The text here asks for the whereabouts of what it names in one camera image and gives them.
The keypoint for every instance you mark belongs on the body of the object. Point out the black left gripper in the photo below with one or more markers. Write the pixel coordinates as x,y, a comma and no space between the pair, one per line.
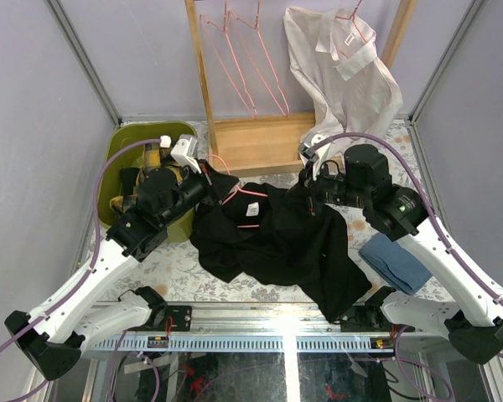
207,180

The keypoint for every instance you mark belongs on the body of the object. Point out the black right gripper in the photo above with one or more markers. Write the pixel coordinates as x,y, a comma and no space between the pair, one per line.
324,168

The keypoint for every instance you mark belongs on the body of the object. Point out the pink hanger of black shirt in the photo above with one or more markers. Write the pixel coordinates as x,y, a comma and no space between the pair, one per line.
249,204

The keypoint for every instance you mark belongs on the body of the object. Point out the yellow plaid flannel shirt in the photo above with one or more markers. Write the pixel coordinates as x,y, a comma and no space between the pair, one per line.
155,162

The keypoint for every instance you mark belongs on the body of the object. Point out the black button shirt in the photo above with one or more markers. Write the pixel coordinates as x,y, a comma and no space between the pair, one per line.
128,178

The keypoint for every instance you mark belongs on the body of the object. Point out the pink wire hanger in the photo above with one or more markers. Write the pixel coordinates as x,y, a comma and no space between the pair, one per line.
219,37

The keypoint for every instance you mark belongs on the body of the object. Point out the pink hanger of plaid shirt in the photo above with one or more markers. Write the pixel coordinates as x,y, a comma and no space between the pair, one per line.
249,50

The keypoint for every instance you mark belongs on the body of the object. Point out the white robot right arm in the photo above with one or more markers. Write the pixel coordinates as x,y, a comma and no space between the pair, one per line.
473,321

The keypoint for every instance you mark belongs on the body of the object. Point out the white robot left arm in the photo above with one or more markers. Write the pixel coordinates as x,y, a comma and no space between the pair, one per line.
55,335

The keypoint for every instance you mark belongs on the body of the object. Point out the white hanging shirt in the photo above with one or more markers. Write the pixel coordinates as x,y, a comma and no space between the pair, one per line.
353,95

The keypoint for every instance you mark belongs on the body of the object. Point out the pink hanger of white shirt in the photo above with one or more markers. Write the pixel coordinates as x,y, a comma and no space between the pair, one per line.
352,35

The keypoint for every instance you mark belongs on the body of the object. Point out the wooden clothes rack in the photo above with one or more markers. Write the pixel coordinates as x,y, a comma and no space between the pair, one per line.
249,146

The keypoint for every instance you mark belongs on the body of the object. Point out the folded blue cloth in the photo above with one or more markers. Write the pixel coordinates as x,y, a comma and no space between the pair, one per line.
399,268

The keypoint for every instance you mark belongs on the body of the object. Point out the olive green plastic basket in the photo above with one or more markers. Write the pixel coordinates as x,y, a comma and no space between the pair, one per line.
122,138

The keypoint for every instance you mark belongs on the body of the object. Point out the floral patterned tablecloth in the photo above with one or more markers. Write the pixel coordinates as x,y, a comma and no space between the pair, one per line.
356,197

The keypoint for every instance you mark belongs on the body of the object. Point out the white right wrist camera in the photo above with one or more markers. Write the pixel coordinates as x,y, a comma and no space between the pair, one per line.
313,151

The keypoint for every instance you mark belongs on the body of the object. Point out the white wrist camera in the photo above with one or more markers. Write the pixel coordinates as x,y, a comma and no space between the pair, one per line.
313,151
184,151

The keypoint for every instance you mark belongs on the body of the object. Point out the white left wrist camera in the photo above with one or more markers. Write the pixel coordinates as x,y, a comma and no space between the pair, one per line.
184,151

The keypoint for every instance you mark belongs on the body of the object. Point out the aluminium front frame rail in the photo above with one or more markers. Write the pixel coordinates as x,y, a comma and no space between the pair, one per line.
213,318

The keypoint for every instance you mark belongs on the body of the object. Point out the grey slotted cable duct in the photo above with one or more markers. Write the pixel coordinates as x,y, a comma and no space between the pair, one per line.
255,344

